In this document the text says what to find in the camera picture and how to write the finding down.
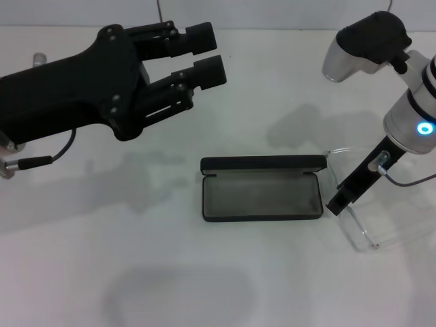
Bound clear white glasses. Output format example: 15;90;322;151
323;144;436;253

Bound black glasses case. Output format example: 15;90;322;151
200;154;328;224

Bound left gripper cable with plug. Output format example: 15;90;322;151
0;128;78;181

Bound right gripper cable with plug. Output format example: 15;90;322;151
377;165;436;187

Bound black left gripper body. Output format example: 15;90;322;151
0;23;151;147

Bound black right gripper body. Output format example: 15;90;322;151
342;135;408;204

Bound gripper cable with plug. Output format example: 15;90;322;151
0;128;78;181
377;165;436;187

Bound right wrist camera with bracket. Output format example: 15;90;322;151
322;10;430;82

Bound right gripper silver cylinder port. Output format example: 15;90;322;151
369;151;391;171

